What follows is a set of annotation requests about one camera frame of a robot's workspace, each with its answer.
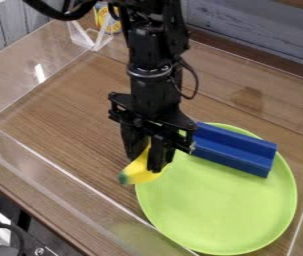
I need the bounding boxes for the clear acrylic enclosure wall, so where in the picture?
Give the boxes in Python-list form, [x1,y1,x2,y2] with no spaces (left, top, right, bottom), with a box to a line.
[0,21,303,256]

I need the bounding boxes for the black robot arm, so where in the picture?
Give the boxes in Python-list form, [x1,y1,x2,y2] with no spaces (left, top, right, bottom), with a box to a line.
[107,0,197,173]

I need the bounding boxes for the blue foam block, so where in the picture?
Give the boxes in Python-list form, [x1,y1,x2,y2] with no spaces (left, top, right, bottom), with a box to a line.
[192,122,278,178]

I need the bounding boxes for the black cable loop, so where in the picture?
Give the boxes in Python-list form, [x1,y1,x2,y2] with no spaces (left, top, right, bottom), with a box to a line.
[0,223,26,256]

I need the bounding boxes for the yellow labelled tin can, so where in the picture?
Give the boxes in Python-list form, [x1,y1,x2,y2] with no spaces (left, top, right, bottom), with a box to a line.
[94,1,122,34]

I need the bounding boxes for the green round plate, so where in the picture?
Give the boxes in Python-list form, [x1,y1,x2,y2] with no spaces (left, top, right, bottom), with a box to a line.
[136,152,299,256]

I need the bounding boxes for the yellow toy banana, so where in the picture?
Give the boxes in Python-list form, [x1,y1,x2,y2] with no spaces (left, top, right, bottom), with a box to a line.
[118,146,162,185]

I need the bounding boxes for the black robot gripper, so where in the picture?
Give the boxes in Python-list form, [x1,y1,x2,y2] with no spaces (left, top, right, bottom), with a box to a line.
[109,68,196,173]

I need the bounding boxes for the black device with knob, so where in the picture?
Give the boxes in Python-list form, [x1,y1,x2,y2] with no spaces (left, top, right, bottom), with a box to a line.
[11,229,71,256]

